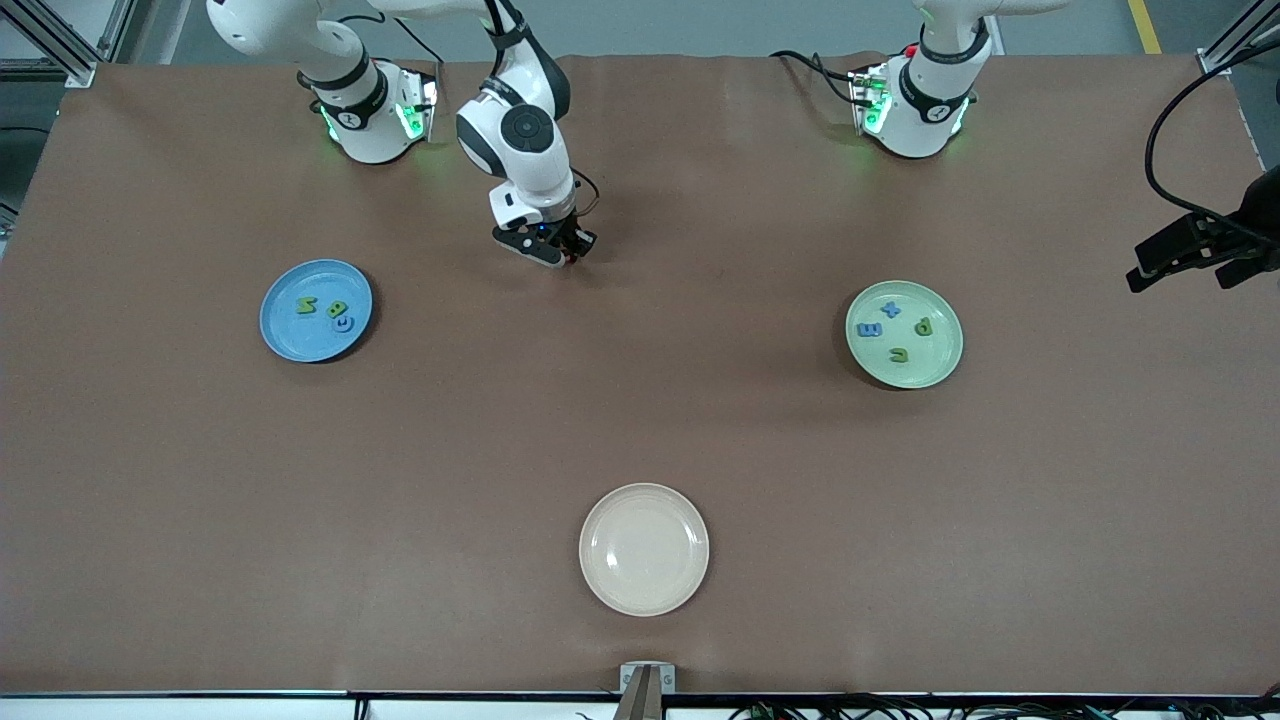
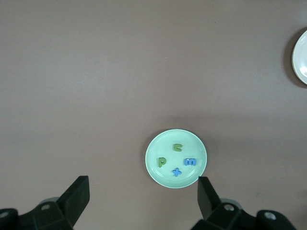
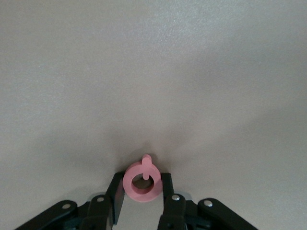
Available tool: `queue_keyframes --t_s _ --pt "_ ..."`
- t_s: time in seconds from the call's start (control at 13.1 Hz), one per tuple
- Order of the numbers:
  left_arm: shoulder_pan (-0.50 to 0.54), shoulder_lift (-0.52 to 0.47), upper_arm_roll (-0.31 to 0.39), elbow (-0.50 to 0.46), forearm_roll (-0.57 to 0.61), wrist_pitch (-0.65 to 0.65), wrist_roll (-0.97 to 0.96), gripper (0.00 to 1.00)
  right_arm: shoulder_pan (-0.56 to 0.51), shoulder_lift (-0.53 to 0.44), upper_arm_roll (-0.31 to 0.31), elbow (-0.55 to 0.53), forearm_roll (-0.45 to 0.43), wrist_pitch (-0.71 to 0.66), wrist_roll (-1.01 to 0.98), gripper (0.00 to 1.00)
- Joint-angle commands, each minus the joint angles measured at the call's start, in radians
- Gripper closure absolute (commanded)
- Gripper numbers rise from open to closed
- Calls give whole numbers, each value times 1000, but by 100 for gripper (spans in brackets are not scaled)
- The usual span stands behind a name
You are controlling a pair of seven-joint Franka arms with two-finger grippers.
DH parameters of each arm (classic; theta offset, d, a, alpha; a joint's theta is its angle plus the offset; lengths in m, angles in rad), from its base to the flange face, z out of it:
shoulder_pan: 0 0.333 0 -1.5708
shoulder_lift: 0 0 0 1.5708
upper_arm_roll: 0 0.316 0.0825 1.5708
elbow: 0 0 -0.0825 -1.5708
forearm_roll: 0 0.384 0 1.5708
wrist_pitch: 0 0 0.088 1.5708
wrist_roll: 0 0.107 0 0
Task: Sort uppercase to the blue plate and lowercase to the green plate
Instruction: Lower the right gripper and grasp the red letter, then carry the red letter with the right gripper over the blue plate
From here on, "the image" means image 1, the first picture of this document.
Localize arm black cable sleeve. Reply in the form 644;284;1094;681
1145;40;1280;241
480;0;601;231

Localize blue plate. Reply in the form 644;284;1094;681
259;259;374;364

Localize left arm base black cable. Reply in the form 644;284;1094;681
770;50;871;106

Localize white table rail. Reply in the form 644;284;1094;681
0;697;616;720

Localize beige plate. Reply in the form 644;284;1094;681
579;483;711;618

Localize aluminium frame profile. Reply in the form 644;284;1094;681
1200;0;1280;76
0;0;136;89

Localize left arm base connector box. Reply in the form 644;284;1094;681
850;65;893;136

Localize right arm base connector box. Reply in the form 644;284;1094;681
395;68;441;143

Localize green plate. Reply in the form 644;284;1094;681
845;280;964;389

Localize right arm base black cable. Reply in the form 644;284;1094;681
300;0;446;96

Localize right arm black cable sleeve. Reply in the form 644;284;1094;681
480;0;601;231

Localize aluminium camera post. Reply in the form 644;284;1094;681
612;668;669;720

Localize arm base black cable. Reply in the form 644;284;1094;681
300;0;446;96
770;50;871;106

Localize left arm black cable sleeve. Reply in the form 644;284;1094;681
1145;40;1280;241

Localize brown table mat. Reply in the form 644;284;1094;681
0;52;1280;696

